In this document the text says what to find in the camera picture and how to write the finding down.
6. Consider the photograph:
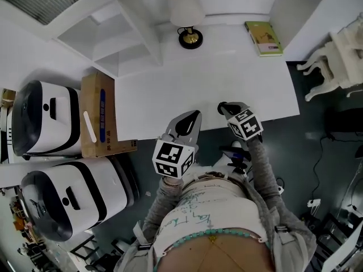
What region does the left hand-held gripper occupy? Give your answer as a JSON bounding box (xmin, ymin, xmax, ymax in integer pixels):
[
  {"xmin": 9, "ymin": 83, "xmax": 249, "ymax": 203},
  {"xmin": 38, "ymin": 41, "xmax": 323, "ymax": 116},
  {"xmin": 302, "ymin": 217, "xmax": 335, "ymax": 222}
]
[{"xmin": 151, "ymin": 109, "xmax": 203, "ymax": 179}]

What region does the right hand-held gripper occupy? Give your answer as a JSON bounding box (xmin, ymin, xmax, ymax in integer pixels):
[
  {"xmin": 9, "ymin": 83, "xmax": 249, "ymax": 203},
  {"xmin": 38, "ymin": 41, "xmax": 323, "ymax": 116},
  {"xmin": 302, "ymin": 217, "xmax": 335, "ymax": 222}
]
[{"xmin": 220, "ymin": 101, "xmax": 264, "ymax": 141}]

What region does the white desk with hutch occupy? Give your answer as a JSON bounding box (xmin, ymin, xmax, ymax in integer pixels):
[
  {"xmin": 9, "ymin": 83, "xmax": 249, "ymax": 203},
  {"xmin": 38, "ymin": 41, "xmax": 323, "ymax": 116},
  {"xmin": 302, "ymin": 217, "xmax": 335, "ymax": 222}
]
[{"xmin": 0, "ymin": 0, "xmax": 335, "ymax": 142}]

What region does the person's left forearm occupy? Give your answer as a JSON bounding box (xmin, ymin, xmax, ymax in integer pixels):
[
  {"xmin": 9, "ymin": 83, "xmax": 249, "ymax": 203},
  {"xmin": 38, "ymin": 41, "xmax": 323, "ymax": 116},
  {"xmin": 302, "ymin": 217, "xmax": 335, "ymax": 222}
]
[{"xmin": 142, "ymin": 176, "xmax": 185, "ymax": 239}]

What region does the person's right forearm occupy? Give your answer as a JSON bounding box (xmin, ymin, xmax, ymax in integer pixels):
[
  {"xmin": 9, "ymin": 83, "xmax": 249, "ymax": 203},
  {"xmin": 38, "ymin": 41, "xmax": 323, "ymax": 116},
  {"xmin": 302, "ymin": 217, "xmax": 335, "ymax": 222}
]
[{"xmin": 246, "ymin": 136, "xmax": 286, "ymax": 212}]

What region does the person's right leg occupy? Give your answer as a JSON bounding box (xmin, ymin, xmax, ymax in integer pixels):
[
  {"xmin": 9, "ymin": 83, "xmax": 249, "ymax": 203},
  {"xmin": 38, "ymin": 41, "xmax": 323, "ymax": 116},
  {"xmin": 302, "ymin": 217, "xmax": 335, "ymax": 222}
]
[{"xmin": 220, "ymin": 140, "xmax": 252, "ymax": 181}]

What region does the green book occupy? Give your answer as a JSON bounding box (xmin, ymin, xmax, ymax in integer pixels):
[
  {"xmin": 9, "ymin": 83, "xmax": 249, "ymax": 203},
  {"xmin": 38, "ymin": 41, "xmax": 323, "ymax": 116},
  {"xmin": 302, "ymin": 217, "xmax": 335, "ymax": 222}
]
[{"xmin": 244, "ymin": 21, "xmax": 284, "ymax": 58}]

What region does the person's torso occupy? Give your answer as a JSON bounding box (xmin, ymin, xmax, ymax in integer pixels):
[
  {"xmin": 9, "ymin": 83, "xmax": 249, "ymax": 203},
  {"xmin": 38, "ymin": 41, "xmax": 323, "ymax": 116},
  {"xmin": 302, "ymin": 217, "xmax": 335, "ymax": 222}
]
[{"xmin": 113, "ymin": 171, "xmax": 317, "ymax": 272}]

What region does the brown cardboard box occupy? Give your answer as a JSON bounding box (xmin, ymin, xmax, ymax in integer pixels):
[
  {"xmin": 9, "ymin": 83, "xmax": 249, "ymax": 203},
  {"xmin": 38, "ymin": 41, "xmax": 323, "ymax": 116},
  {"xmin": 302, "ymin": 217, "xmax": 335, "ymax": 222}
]
[{"xmin": 81, "ymin": 71, "xmax": 139, "ymax": 158}]

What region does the black bag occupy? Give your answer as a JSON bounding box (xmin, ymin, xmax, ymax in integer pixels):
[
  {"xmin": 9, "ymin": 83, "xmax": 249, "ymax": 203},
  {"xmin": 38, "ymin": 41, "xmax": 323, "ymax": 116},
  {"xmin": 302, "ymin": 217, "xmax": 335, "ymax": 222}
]
[{"xmin": 324, "ymin": 108, "xmax": 363, "ymax": 135}]

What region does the white shade table lamp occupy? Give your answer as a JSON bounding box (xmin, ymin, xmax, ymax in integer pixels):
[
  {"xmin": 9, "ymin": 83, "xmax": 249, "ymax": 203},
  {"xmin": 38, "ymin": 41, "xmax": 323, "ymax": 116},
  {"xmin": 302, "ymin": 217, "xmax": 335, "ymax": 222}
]
[{"xmin": 167, "ymin": 0, "xmax": 205, "ymax": 50}]

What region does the cream ornate vanity table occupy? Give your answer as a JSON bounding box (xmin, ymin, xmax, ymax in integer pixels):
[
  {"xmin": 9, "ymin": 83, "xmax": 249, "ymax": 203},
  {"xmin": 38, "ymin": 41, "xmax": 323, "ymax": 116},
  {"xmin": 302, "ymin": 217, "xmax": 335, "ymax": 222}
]
[{"xmin": 296, "ymin": 12, "xmax": 363, "ymax": 101}]

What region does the white and black machine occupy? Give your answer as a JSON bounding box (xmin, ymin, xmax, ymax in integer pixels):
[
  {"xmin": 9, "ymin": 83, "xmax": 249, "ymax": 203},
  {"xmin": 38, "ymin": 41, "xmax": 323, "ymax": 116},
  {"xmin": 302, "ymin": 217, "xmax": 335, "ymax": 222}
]
[
  {"xmin": 21, "ymin": 156, "xmax": 140, "ymax": 243},
  {"xmin": 11, "ymin": 80, "xmax": 83, "ymax": 161}
]

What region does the turquoise bead necklace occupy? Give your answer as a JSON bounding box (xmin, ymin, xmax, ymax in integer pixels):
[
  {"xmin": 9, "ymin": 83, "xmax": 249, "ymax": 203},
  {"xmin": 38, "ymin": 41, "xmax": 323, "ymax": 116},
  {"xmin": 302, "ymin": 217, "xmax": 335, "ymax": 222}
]
[{"xmin": 163, "ymin": 228, "xmax": 269, "ymax": 256}]

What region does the black metal frame rack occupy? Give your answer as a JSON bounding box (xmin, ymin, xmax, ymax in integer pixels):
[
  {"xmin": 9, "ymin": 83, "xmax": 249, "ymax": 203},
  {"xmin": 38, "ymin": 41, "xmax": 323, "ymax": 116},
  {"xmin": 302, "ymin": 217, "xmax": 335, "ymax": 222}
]
[{"xmin": 317, "ymin": 212, "xmax": 358, "ymax": 254}]

